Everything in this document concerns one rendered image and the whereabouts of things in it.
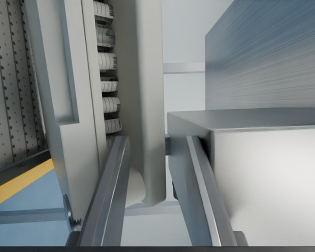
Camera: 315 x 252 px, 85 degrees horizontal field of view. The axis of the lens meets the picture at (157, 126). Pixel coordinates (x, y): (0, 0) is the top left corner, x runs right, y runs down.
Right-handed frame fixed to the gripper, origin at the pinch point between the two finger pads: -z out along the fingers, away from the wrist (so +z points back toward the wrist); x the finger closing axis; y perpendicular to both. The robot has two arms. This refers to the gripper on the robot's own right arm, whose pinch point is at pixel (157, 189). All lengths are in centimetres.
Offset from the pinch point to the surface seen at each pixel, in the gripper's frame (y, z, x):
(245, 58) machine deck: 5.6, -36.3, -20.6
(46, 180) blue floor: 152, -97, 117
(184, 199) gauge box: 8.1, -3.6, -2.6
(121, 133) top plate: 2.1, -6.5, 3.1
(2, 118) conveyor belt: 4.8, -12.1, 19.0
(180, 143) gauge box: 4.4, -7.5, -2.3
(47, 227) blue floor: 188, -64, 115
